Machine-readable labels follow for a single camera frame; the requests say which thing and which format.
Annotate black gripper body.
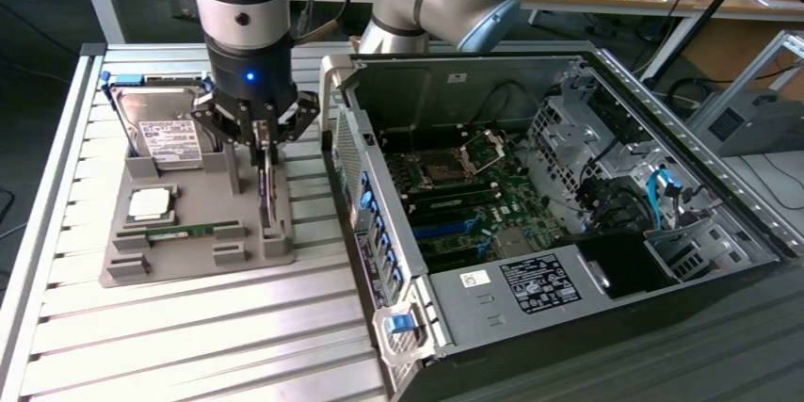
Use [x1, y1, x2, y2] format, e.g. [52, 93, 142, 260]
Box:
[206, 38, 302, 114]

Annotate graphics card with metal bracket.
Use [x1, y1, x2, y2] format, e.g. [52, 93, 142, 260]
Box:
[254, 121, 283, 238]

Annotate open black PC case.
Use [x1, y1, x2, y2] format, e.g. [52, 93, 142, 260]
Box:
[318, 41, 804, 402]

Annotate silver hard disk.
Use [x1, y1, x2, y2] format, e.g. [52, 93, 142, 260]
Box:
[110, 86, 214, 172]

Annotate blue disk caddy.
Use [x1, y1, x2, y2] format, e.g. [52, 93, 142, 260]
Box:
[99, 71, 219, 158]

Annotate grey parts rack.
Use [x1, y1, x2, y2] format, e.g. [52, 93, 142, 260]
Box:
[98, 137, 298, 289]

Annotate silver CPU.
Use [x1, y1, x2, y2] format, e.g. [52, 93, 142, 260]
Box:
[124, 187, 178, 224]

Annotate green RAM stick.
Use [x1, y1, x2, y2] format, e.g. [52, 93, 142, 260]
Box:
[142, 225, 214, 239]

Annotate CPU socket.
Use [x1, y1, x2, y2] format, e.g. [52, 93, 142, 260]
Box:
[407, 147, 486, 186]

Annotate metal socket cover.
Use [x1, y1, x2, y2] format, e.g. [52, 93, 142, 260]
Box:
[458, 129, 510, 173]

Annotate black RAM stick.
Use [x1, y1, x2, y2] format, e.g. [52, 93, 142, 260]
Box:
[408, 187, 503, 215]

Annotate blue expansion slot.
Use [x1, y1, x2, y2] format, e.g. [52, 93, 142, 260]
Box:
[412, 217, 483, 239]

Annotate green motherboard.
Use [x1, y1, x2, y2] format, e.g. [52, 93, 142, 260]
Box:
[382, 131, 567, 271]

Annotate grey chipset heatsink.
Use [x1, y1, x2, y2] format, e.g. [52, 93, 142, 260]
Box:
[495, 227, 535, 257]

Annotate metal drive cage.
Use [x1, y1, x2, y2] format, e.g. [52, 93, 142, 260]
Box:
[527, 67, 636, 196]

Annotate blue case latch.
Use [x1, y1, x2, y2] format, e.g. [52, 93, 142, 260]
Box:
[383, 314, 416, 335]

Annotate grey power supply unit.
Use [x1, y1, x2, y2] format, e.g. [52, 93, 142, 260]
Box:
[426, 244, 615, 346]

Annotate black slanted pole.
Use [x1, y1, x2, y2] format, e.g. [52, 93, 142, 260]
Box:
[640, 0, 772, 90]

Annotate grey disk bay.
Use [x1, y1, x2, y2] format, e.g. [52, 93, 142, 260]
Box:
[643, 217, 784, 283]

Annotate grey machine housing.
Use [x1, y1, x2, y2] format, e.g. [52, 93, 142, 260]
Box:
[687, 88, 804, 158]

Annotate black power wires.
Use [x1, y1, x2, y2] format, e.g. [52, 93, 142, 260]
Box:
[576, 175, 655, 233]

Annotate blue wire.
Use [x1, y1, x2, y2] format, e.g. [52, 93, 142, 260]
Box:
[646, 166, 684, 233]

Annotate aluminium profile frame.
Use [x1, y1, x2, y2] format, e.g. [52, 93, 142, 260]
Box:
[722, 29, 804, 106]

